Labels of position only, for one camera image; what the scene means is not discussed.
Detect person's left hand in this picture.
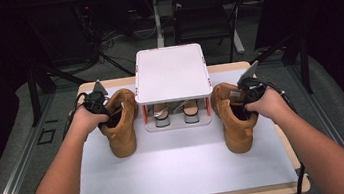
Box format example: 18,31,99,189
68,102,112,138

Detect person's right hand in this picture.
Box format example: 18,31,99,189
243,84,293,125

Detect white table mat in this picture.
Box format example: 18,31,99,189
62,63,301,194

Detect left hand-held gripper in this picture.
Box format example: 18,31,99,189
79,78,112,119

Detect black sandal with silver strap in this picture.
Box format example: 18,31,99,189
181,98,202,126
151,102,172,130

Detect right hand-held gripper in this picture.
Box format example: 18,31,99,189
234,59,268,105

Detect white shoe rack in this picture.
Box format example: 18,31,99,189
128,41,218,136

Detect tan suede boot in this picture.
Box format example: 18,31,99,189
208,78,266,157
93,86,145,162

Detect black folding chair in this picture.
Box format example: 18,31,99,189
170,0,254,70

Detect black metal stand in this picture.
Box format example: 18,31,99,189
247,30,315,102
23,54,93,127

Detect bundle of floor cables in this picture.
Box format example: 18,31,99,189
84,25,138,81

